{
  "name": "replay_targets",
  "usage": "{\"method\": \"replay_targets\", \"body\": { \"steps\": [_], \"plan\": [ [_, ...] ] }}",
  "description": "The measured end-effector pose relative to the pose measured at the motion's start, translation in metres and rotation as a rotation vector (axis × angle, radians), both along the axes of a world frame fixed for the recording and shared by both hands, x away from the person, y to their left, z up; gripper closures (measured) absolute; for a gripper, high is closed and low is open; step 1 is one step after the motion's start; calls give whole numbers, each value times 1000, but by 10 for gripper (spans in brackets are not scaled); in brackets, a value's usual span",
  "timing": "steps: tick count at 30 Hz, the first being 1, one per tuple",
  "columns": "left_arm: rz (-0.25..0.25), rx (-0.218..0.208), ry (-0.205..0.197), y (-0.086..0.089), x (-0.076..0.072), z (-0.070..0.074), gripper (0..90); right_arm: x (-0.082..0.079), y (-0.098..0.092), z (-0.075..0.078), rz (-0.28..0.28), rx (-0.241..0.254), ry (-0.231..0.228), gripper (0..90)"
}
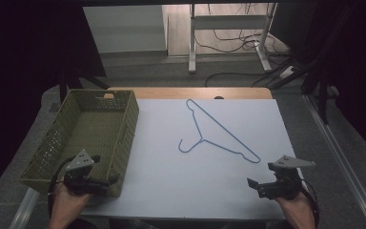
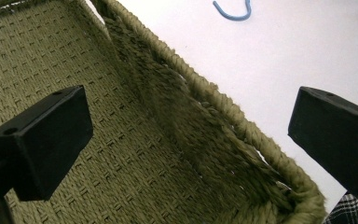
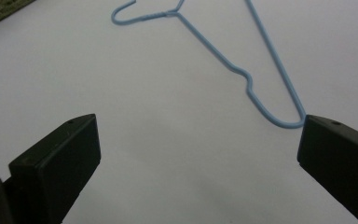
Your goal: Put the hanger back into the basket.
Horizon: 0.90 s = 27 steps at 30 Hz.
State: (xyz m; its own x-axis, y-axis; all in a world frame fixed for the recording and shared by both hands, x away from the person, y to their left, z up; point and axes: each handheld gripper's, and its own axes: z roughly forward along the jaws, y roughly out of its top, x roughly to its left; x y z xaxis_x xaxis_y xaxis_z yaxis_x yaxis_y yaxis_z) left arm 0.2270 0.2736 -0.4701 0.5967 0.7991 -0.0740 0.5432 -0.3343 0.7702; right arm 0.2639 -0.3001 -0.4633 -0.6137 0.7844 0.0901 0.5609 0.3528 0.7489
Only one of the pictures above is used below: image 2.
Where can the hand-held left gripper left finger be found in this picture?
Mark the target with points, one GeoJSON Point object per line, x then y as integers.
{"type": "Point", "coordinates": [46, 146]}

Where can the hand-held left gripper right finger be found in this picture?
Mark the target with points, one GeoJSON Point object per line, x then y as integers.
{"type": "Point", "coordinates": [338, 133]}

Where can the olive woven basket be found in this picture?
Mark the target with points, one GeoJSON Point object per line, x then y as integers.
{"type": "Point", "coordinates": [112, 133]}

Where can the black white plaid cloth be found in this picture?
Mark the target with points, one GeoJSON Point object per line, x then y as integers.
{"type": "Point", "coordinates": [352, 211]}

